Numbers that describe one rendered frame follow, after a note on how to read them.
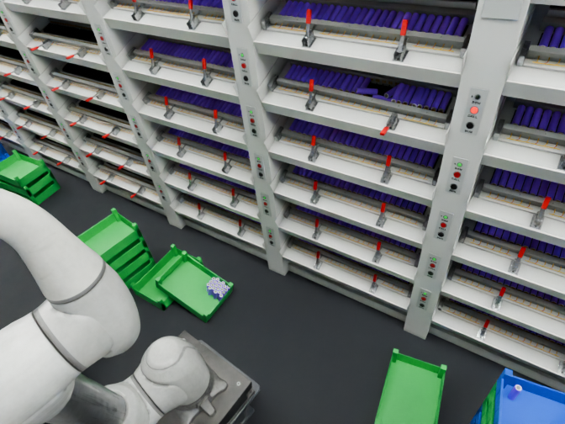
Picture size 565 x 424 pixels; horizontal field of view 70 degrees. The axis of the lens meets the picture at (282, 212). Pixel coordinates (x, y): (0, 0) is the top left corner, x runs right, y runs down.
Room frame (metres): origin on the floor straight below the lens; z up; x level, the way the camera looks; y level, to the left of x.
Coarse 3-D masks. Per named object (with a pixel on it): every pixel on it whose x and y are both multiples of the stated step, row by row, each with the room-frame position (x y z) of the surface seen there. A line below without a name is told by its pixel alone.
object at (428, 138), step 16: (288, 64) 1.36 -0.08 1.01; (272, 80) 1.28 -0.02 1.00; (272, 96) 1.24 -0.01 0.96; (288, 96) 1.22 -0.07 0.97; (320, 96) 1.18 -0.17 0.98; (272, 112) 1.23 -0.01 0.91; (288, 112) 1.18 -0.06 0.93; (304, 112) 1.14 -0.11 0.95; (320, 112) 1.12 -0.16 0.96; (336, 112) 1.10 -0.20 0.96; (352, 112) 1.08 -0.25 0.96; (384, 112) 1.04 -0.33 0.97; (448, 112) 0.97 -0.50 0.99; (336, 128) 1.08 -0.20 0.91; (352, 128) 1.04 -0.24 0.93; (368, 128) 1.01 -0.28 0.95; (400, 128) 0.97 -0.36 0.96; (416, 128) 0.95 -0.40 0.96; (432, 128) 0.94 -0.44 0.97; (448, 128) 0.87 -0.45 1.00; (416, 144) 0.93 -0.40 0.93; (432, 144) 0.90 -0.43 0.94
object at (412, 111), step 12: (288, 84) 1.25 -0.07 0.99; (300, 84) 1.22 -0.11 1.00; (336, 96) 1.14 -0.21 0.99; (348, 96) 1.11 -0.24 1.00; (360, 96) 1.10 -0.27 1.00; (360, 108) 1.07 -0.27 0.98; (372, 108) 1.06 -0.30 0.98; (384, 108) 1.04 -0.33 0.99; (396, 108) 1.02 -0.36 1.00; (408, 108) 1.00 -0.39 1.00; (432, 120) 0.96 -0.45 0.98; (444, 120) 0.93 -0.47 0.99
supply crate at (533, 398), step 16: (512, 384) 0.44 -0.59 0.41; (528, 384) 0.43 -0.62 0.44; (496, 400) 0.40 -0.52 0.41; (512, 400) 0.40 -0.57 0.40; (528, 400) 0.40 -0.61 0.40; (544, 400) 0.39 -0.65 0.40; (560, 400) 0.39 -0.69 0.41; (496, 416) 0.36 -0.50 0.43; (512, 416) 0.36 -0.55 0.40; (528, 416) 0.36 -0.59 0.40; (544, 416) 0.35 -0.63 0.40; (560, 416) 0.35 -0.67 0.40
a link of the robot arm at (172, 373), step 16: (160, 352) 0.60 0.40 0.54; (176, 352) 0.59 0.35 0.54; (192, 352) 0.61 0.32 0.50; (144, 368) 0.56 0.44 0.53; (160, 368) 0.55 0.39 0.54; (176, 368) 0.55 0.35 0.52; (192, 368) 0.57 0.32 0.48; (208, 368) 0.63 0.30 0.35; (144, 384) 0.53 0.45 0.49; (160, 384) 0.52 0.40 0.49; (176, 384) 0.53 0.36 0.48; (192, 384) 0.54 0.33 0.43; (208, 384) 0.58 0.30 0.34; (160, 400) 0.49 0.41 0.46; (176, 400) 0.51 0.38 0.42; (192, 400) 0.53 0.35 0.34
